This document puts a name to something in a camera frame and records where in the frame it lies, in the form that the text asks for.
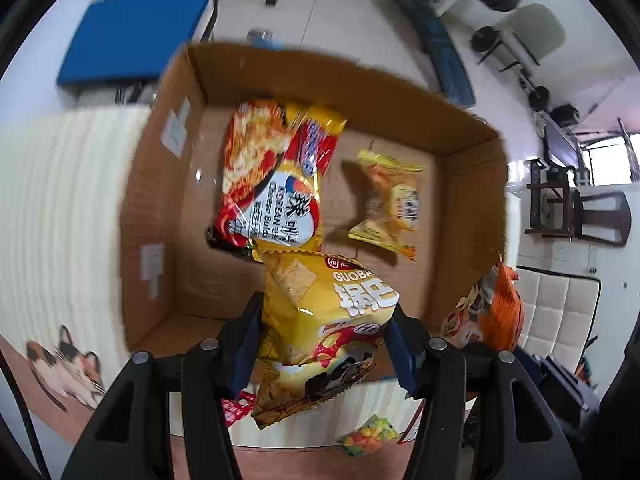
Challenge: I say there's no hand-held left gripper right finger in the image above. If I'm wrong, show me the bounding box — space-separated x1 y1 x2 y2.
383 304 584 480

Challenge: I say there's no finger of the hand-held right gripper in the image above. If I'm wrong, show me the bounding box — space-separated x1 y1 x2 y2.
535 354 601 411

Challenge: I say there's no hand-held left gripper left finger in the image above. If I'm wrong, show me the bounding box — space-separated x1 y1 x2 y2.
65 291 264 480

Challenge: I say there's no silver red snack packet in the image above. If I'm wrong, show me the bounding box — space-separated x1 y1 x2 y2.
221 389 257 428

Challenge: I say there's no cardboard box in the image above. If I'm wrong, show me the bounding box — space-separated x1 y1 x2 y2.
120 42 509 382

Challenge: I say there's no yellow panda snack packet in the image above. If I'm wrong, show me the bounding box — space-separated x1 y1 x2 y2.
250 247 401 431

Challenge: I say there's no colourful candy packet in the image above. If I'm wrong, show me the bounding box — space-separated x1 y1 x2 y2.
337 414 401 459

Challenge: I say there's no orange panda snack packet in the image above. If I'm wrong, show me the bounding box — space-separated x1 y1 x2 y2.
440 259 525 354

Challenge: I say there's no white padded chair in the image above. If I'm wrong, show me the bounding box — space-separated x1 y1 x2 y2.
515 264 602 361

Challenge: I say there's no small yellow snack packet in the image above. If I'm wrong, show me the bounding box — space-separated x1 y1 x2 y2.
347 149 429 264

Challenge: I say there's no dark wooden chair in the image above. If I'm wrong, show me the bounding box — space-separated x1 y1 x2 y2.
524 157 632 247

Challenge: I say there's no red yellow noodle packet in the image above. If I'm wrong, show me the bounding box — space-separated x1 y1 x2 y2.
206 100 349 262

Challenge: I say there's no black monitor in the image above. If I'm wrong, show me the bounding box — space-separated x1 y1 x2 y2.
542 120 583 166

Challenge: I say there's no dark blue weight bench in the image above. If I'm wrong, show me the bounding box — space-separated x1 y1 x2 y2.
389 0 476 109

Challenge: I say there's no grey chair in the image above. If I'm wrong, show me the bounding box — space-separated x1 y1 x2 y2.
472 3 567 79

